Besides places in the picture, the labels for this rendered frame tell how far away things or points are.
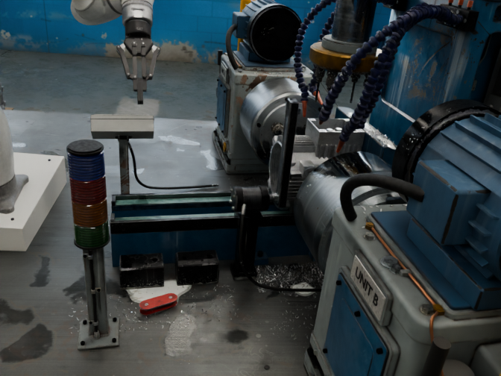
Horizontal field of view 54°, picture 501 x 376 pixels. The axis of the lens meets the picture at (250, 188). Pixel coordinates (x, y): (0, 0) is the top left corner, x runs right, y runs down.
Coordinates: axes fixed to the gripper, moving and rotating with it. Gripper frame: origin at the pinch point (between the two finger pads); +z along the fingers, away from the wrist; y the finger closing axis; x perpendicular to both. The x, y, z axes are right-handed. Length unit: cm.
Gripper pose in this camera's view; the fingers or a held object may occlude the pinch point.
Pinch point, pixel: (139, 91)
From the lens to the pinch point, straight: 148.2
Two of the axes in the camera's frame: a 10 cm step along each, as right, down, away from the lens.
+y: 9.7, -0.2, 2.5
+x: -2.4, 1.8, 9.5
